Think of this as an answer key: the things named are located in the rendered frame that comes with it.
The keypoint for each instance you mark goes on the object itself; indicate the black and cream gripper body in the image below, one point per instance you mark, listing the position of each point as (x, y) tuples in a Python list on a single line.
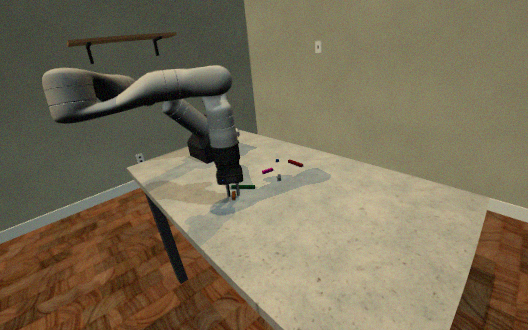
[(226, 155)]

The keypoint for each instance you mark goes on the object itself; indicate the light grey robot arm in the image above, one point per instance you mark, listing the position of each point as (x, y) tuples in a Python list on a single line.
[(71, 95)]

